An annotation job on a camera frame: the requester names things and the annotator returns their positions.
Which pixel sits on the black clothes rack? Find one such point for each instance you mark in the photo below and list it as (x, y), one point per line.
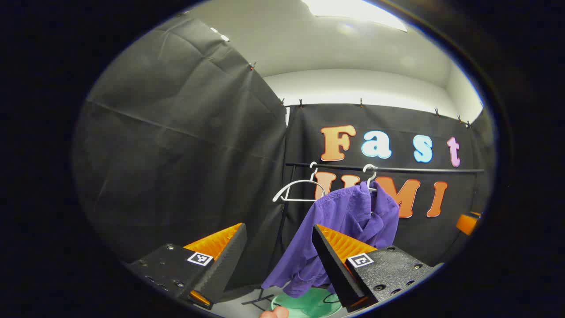
(423, 170)

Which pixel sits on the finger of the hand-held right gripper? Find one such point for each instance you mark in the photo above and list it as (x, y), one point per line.
(467, 223)

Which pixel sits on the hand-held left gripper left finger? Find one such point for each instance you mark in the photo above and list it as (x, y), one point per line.
(229, 260)

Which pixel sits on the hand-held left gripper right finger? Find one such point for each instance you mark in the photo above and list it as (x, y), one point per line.
(333, 265)

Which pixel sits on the ceiling light panel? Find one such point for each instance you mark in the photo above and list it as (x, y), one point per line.
(353, 11)

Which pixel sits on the green laundry hamper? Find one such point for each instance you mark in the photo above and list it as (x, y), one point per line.
(309, 303)

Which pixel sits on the white clothes hanger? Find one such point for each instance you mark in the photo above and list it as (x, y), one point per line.
(370, 166)
(300, 181)

